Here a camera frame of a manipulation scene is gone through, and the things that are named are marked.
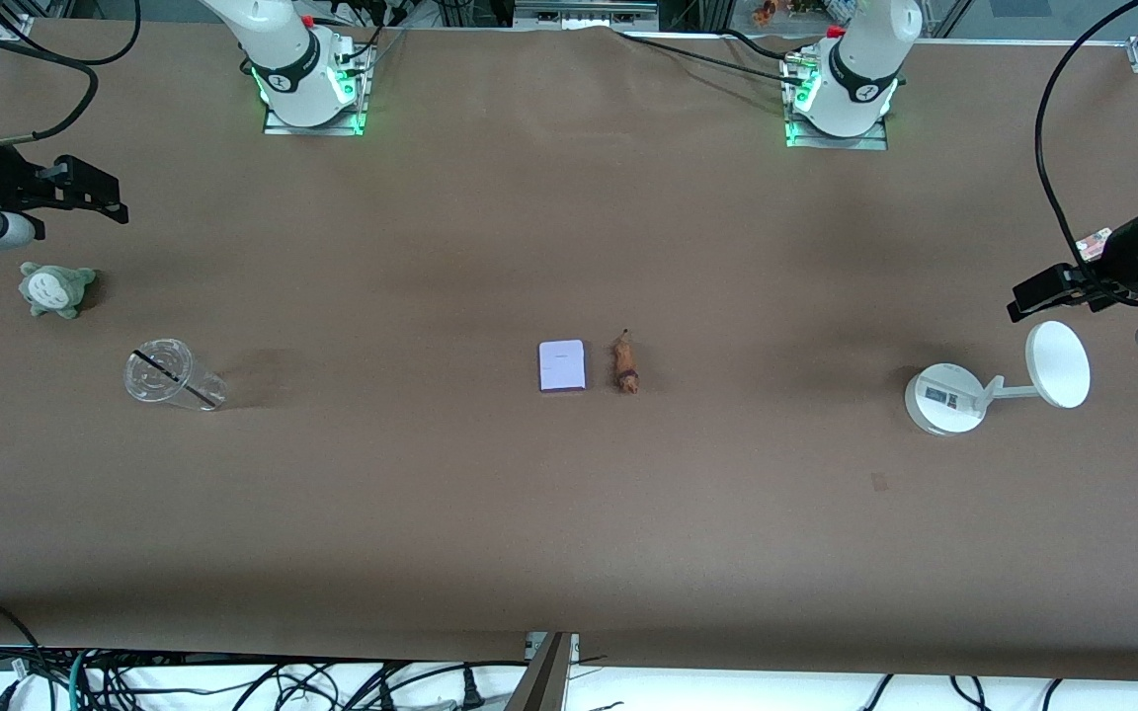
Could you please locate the black drinking straw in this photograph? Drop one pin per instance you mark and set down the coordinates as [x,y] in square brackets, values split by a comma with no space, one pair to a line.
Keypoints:
[174,378]

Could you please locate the brown lion statue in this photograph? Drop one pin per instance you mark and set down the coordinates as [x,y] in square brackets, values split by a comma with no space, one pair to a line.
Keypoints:
[625,370]

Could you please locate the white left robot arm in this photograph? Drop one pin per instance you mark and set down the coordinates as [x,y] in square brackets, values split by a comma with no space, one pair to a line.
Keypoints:
[865,59]

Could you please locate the brown table cover sheet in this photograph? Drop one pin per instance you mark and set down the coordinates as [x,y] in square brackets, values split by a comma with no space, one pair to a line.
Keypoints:
[569,197]

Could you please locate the aluminium profile post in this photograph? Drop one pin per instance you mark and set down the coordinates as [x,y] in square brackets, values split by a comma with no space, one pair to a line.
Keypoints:
[541,681]

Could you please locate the grey totoro plush toy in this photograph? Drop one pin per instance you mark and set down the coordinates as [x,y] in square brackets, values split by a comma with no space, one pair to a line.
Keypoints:
[53,289]

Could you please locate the white round phone stand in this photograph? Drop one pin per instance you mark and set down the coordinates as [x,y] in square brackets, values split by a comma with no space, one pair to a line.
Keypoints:
[944,400]

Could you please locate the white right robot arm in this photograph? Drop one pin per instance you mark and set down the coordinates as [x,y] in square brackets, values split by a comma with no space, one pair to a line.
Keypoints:
[283,39]

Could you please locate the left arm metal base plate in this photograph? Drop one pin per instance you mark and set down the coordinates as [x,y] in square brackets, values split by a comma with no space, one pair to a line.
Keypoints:
[836,141]

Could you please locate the clear plastic cup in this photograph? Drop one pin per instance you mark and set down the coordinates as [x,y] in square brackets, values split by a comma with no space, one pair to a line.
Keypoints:
[159,373]

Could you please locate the silver metal rail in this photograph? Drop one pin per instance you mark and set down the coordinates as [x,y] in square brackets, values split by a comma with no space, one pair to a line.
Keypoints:
[584,12]

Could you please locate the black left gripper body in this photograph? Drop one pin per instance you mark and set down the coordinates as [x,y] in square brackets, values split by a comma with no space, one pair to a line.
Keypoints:
[1118,254]

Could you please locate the black power plug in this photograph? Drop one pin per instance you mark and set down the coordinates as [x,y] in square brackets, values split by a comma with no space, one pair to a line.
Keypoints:
[472,691]

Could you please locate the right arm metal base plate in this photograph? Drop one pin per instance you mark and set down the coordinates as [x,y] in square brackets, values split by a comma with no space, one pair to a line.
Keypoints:
[283,126]

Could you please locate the lilac phone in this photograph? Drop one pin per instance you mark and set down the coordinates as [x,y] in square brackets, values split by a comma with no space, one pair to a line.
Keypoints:
[562,365]

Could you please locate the small orange toy figure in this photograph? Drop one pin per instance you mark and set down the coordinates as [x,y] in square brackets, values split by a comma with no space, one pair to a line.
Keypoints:
[764,12]

